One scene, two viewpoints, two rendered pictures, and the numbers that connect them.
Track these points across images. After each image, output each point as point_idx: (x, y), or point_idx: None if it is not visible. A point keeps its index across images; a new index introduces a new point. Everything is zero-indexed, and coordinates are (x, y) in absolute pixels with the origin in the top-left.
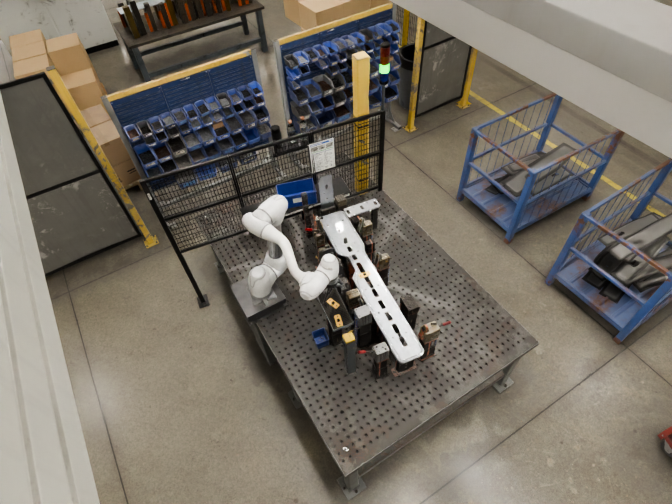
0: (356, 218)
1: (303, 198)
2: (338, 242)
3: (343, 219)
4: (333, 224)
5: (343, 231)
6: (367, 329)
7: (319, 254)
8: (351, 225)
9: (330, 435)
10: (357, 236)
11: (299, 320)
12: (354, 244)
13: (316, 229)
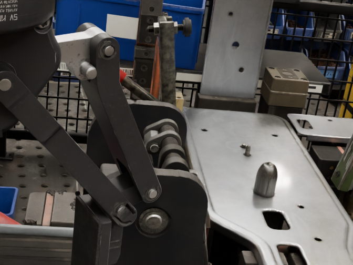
0: (333, 152)
1: (145, 4)
2: (227, 183)
3: (278, 134)
4: (229, 134)
5: (265, 161)
6: None
7: (94, 119)
8: (307, 157)
9: None
10: (327, 192)
11: None
12: (305, 211)
13: (145, 90)
